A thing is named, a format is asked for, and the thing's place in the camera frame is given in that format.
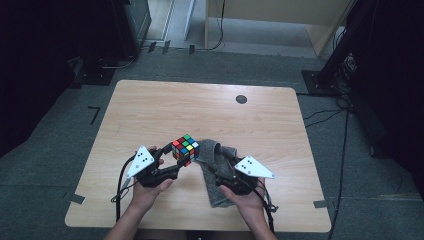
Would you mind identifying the dark curtain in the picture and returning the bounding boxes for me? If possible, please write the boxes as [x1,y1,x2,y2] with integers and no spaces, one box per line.
[0,0,84,158]
[346,0,424,201]

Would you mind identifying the beige wooden furniture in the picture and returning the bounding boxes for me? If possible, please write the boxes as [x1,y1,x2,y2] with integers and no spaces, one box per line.
[204,0,355,58]

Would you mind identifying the black cabinet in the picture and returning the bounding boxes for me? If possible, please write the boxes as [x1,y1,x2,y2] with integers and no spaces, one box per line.
[79,0,153,63]

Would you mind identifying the black metal stand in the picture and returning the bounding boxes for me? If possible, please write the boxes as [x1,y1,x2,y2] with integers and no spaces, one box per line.
[301,0,368,98]

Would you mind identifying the black floor plate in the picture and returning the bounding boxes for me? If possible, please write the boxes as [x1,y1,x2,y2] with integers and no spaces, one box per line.
[71,64,117,87]

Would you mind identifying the left hand-held gripper cable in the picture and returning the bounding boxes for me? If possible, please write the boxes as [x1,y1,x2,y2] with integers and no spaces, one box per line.
[110,155,141,223]

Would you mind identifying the person's right hand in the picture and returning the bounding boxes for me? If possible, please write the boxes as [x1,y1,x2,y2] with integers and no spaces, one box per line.
[218,178,268,218]

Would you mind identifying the angled black tape mark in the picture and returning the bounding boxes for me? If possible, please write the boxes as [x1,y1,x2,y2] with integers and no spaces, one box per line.
[87,105,102,126]

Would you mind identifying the person's left hand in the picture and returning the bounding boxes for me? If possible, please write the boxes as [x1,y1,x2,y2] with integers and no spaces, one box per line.
[129,145,174,214]

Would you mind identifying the long black floor cable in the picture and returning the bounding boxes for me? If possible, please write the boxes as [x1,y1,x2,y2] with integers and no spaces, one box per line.
[328,108,351,240]

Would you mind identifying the right hand-held gripper cable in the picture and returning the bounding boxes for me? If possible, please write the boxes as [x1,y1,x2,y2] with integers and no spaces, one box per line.
[254,179,280,233]

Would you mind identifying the colourful puzzle cube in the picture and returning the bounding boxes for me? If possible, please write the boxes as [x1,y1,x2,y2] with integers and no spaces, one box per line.
[171,133,201,168]

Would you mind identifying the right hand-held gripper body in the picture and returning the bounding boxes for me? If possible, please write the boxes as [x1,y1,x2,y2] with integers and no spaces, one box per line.
[214,155,276,196]

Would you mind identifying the grey cloth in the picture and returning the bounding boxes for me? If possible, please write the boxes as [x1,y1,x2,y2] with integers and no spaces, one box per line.
[196,138,259,208]

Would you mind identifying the black floor cables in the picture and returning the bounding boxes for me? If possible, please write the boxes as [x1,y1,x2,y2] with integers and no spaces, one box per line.
[295,91,351,129]

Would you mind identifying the black cable loop on floor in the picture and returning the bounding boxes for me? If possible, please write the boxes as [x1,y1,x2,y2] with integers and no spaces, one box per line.
[98,54,138,70]

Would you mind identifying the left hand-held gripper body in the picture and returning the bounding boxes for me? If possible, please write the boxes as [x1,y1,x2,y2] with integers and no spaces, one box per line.
[125,145,181,188]

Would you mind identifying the hanging black cable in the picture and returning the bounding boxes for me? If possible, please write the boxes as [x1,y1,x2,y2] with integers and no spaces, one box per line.
[196,0,227,52]

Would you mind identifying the hand-held gripper cable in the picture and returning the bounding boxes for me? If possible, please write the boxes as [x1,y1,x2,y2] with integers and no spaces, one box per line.
[110,155,141,223]
[254,179,280,233]

